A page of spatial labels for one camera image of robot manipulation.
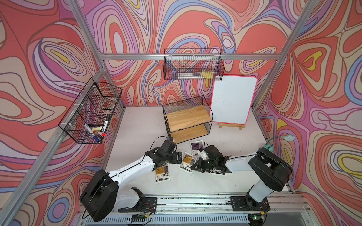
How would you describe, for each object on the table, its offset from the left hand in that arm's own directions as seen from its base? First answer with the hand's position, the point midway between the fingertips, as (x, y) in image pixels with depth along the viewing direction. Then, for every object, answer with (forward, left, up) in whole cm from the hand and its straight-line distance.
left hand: (177, 156), depth 85 cm
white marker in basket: (+5, +45, +22) cm, 51 cm away
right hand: (-7, -9, -6) cm, 13 cm away
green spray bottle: (+5, -63, +13) cm, 65 cm away
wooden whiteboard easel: (+24, -46, -1) cm, 52 cm away
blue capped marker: (-1, +39, +21) cm, 45 cm away
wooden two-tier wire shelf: (+22, -7, +10) cm, 25 cm away
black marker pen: (+6, +35, +26) cm, 44 cm away
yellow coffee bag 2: (-2, -6, -4) cm, 7 cm away
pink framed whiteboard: (+35, -37, +17) cm, 54 cm away
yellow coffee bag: (-9, +9, -5) cm, 13 cm away
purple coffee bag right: (+10, -12, -5) cm, 17 cm away
